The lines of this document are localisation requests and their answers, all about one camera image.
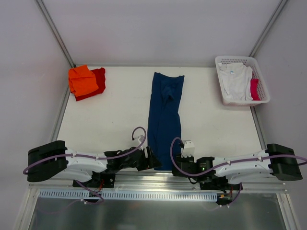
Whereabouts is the orange folded t shirt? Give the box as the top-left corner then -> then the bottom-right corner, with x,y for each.
68,65 -> 98,97

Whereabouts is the blue printed t shirt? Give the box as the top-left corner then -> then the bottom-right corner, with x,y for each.
147,72 -> 184,171

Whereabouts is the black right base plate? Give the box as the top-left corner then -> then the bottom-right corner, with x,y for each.
200,177 -> 240,193

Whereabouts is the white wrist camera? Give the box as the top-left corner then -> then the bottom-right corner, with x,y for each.
132,135 -> 145,150
181,140 -> 195,158

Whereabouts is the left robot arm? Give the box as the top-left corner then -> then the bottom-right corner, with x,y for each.
23,140 -> 162,188

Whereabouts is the white t shirt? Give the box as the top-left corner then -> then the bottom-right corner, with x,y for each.
218,63 -> 253,101

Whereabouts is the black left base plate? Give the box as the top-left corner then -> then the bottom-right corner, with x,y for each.
81,172 -> 116,188

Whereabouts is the left aluminium corner post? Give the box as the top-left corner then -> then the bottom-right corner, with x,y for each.
35,0 -> 76,68

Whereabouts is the right aluminium corner post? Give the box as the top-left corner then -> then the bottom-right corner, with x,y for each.
249,0 -> 289,57

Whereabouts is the aluminium corner post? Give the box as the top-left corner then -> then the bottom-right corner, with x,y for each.
35,0 -> 76,68
249,0 -> 289,57

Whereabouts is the aluminium front rail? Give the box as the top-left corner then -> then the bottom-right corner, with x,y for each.
28,171 -> 287,194

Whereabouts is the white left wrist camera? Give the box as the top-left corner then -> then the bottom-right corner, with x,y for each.
132,135 -> 145,150

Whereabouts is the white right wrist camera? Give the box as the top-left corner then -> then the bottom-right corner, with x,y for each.
181,140 -> 195,158

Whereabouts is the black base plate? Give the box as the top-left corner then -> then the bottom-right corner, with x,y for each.
200,177 -> 240,193
81,172 -> 116,188

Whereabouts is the white plastic basket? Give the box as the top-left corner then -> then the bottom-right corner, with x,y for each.
215,56 -> 270,106

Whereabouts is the red folded t shirt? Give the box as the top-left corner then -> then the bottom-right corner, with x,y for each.
75,68 -> 106,101

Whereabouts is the white slotted cable duct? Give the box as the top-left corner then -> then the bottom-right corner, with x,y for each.
39,189 -> 218,202

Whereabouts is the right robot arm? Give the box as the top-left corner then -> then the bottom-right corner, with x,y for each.
172,141 -> 303,192

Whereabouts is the pink t shirt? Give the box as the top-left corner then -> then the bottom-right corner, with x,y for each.
250,79 -> 260,101

